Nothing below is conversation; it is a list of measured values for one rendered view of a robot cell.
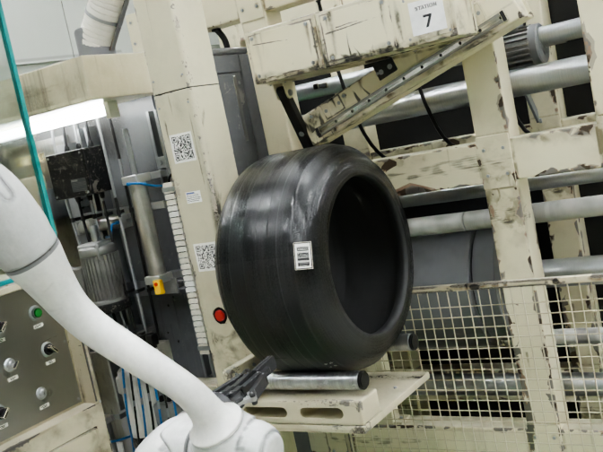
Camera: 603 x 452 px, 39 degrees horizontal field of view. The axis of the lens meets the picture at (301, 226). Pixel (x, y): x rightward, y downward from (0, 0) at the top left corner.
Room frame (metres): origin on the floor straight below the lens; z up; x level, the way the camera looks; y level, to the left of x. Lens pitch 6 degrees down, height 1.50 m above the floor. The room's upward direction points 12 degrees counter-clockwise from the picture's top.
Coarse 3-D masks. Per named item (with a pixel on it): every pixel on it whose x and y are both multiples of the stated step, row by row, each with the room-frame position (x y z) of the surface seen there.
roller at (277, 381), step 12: (276, 372) 2.05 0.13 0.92; (288, 372) 2.02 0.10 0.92; (300, 372) 2.00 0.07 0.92; (312, 372) 1.98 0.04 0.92; (324, 372) 1.96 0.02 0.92; (336, 372) 1.94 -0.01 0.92; (348, 372) 1.93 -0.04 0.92; (360, 372) 1.91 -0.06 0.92; (276, 384) 2.03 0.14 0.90; (288, 384) 2.01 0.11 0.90; (300, 384) 1.99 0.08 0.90; (312, 384) 1.97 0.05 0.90; (324, 384) 1.95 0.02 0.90; (336, 384) 1.93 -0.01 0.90; (348, 384) 1.91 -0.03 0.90; (360, 384) 1.90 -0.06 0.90
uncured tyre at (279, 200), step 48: (336, 144) 2.08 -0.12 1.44; (240, 192) 1.99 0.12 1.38; (288, 192) 1.90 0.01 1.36; (336, 192) 1.94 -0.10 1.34; (384, 192) 2.15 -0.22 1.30; (240, 240) 1.91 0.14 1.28; (288, 240) 1.84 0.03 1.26; (336, 240) 2.37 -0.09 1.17; (384, 240) 2.30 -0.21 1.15; (240, 288) 1.90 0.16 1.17; (288, 288) 1.83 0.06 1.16; (336, 288) 2.34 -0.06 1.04; (384, 288) 2.27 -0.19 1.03; (240, 336) 1.96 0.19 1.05; (288, 336) 1.88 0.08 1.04; (336, 336) 1.87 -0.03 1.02; (384, 336) 2.02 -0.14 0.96
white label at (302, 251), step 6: (294, 246) 1.83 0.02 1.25; (300, 246) 1.83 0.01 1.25; (306, 246) 1.83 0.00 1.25; (294, 252) 1.83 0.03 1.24; (300, 252) 1.83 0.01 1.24; (306, 252) 1.83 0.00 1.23; (294, 258) 1.83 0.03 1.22; (300, 258) 1.83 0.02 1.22; (306, 258) 1.82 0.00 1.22; (294, 264) 1.83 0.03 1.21; (300, 264) 1.82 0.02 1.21; (306, 264) 1.82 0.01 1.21; (312, 264) 1.82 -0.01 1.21
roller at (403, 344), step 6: (402, 336) 2.15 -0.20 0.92; (408, 336) 2.14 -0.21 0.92; (414, 336) 2.14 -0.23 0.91; (396, 342) 2.15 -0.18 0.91; (402, 342) 2.14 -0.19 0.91; (408, 342) 2.14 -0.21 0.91; (414, 342) 2.14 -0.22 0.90; (390, 348) 2.16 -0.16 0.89; (396, 348) 2.16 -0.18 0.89; (402, 348) 2.15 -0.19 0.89; (408, 348) 2.14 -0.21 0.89; (414, 348) 2.13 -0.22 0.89
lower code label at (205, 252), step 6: (198, 246) 2.21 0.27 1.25; (204, 246) 2.20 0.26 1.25; (210, 246) 2.19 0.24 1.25; (198, 252) 2.21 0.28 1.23; (204, 252) 2.20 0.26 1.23; (210, 252) 2.19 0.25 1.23; (198, 258) 2.22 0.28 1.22; (204, 258) 2.21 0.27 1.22; (210, 258) 2.19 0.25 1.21; (198, 264) 2.22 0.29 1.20; (204, 264) 2.21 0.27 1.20; (210, 264) 2.20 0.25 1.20; (198, 270) 2.22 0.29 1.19; (204, 270) 2.21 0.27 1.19; (210, 270) 2.20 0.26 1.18
